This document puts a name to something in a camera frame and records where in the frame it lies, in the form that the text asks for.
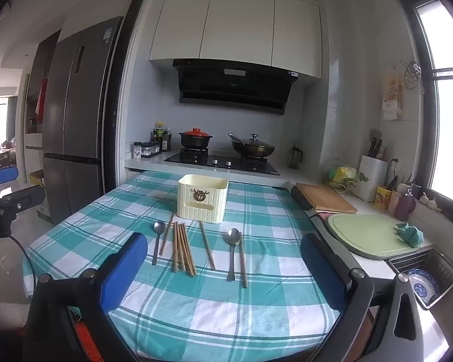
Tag wire bicycle wall clock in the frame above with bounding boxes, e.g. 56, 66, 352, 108
399, 59, 426, 94

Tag teal dish cloth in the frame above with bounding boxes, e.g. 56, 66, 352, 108
396, 222, 425, 249

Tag purple cup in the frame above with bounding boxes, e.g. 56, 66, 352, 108
396, 194, 417, 221

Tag grey steel refrigerator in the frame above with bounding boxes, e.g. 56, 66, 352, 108
41, 16, 124, 225

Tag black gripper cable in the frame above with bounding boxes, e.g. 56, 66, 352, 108
8, 236, 36, 298

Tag red hanging cloth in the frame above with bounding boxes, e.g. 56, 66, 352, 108
35, 78, 48, 116

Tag wooden chopstick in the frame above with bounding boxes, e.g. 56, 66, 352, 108
183, 222, 197, 276
180, 222, 193, 277
199, 221, 216, 271
178, 222, 187, 272
159, 213, 175, 256
239, 231, 248, 289
175, 222, 182, 272

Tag printed wall hanging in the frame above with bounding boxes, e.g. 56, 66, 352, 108
381, 68, 406, 122

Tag green cutting board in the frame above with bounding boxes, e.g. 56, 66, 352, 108
327, 214, 426, 261

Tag black clay pot red lid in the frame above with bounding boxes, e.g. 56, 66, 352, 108
178, 128, 214, 151

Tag white wall cabinet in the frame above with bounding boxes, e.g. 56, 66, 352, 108
149, 0, 323, 80

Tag wok with glass lid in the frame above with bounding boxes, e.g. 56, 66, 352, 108
228, 133, 277, 159

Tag metal spoon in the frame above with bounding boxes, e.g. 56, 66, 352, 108
151, 220, 167, 266
226, 228, 243, 283

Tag steel sink basket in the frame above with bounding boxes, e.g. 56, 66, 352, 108
388, 248, 453, 310

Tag blue white bowl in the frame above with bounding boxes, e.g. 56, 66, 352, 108
406, 268, 441, 306

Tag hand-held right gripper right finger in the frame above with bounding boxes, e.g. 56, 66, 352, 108
301, 233, 432, 362

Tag black door frame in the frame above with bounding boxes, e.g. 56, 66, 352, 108
99, 0, 153, 197

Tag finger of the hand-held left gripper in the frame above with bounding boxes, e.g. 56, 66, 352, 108
8, 185, 46, 212
0, 167, 19, 189

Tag wooden cutting board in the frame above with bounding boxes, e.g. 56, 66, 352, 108
295, 183, 359, 215

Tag white knife block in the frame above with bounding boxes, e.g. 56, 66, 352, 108
357, 138, 389, 203

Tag cardboard box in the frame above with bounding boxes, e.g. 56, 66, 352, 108
29, 169, 47, 190

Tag cream ribbed utensil holder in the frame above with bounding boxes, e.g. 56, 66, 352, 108
177, 174, 229, 224

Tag black framed window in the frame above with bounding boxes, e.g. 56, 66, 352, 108
400, 0, 453, 232

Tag teal checked tablecloth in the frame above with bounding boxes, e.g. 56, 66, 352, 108
23, 171, 342, 362

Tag black gas stove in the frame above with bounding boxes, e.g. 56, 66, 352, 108
164, 147, 281, 176

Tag garlic bulbs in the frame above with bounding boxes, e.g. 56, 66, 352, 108
419, 192, 439, 210

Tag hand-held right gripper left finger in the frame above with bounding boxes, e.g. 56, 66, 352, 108
23, 232, 149, 362

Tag dark glass pitcher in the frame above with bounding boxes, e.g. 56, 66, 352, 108
288, 145, 304, 170

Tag yellow packet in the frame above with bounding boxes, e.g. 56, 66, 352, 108
375, 185, 393, 210

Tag person's grey clothing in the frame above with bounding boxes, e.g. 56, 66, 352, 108
0, 300, 33, 331

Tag black range hood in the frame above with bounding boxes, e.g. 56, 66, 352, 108
172, 59, 300, 116

